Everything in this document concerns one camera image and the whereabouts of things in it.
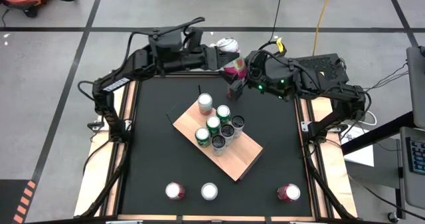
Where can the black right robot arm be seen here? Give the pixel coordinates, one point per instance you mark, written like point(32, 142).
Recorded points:
point(315, 81)

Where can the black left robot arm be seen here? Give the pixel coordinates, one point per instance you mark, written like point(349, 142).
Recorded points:
point(139, 62)

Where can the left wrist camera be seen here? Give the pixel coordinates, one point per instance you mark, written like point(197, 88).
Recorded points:
point(194, 38)

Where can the black computer case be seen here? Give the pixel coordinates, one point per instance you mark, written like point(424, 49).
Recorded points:
point(318, 64)

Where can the yellow tape tag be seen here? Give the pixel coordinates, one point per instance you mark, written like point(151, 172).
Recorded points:
point(279, 44)

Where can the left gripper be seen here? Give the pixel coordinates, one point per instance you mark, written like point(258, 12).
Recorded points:
point(212, 58)

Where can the silver Celsius Peach Vibe can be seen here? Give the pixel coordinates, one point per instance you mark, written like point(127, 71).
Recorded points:
point(227, 132)
point(218, 145)
point(237, 124)

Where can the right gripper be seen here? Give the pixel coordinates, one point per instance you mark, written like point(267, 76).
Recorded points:
point(255, 67)

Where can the white paper sheet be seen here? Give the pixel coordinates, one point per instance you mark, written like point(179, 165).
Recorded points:
point(358, 154)

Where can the black hazard-striped floor mat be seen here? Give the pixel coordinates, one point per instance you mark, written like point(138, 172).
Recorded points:
point(10, 197)

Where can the wooden shelf black metal frame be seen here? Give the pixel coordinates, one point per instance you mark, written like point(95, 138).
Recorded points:
point(239, 157)

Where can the black desk beam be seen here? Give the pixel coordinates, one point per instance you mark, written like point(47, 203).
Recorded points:
point(375, 134)

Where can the grey monitor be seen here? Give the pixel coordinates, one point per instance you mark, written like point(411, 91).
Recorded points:
point(416, 81)

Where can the green Sprite can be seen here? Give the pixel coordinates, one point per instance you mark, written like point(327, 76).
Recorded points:
point(213, 125)
point(202, 137)
point(223, 113)

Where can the black keyboard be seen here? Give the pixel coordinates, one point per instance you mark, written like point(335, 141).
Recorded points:
point(416, 156)

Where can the grey desk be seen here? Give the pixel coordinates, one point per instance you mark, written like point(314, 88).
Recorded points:
point(410, 190)

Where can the black aluminium table frame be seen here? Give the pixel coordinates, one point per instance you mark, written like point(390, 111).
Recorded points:
point(186, 74)

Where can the pink white Spindrift can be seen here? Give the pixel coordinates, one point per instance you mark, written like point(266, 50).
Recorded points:
point(228, 45)
point(204, 103)
point(209, 191)

